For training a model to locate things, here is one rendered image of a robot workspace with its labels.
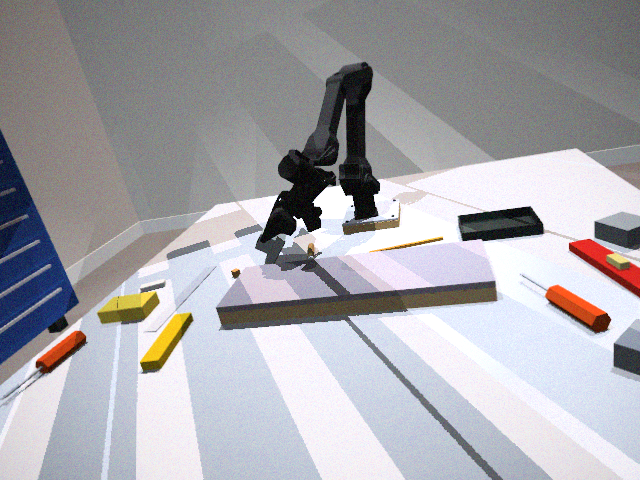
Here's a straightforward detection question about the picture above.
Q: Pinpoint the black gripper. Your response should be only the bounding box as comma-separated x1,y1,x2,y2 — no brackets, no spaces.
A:
260,184,315,243

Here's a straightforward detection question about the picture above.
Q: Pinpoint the red flat bar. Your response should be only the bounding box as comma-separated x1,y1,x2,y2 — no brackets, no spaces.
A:
569,239,640,298

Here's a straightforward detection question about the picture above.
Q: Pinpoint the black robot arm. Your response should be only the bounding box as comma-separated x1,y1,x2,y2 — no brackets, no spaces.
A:
278,62,380,233

